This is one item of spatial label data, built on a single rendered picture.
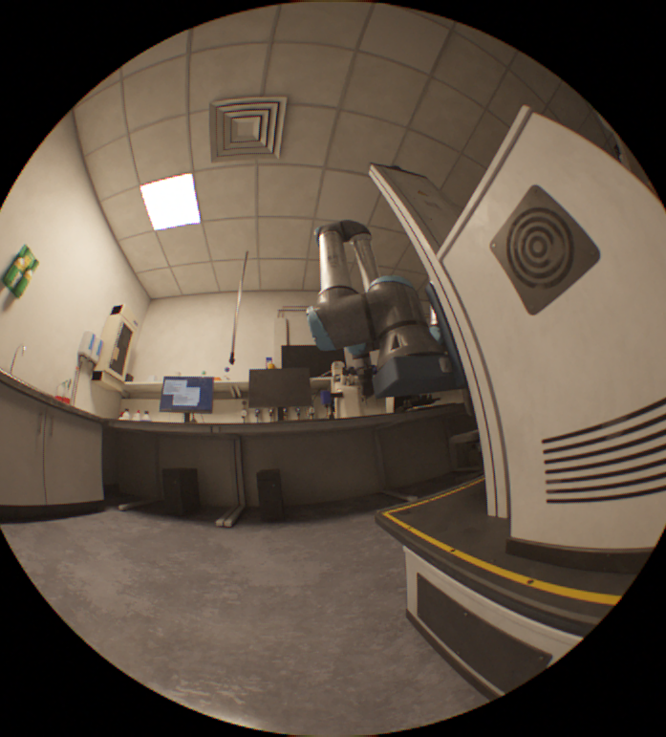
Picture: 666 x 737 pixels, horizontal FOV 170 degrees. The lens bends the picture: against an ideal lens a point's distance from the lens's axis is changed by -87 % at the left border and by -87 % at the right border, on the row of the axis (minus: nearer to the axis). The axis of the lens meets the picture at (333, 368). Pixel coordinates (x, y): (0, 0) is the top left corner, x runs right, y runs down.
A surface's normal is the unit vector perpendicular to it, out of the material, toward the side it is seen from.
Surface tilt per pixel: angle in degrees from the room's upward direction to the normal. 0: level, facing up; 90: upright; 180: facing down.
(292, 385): 86
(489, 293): 90
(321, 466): 90
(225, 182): 180
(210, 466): 90
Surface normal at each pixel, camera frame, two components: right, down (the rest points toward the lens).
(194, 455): 0.20, -0.37
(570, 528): -0.98, 0.05
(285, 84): 0.11, 0.93
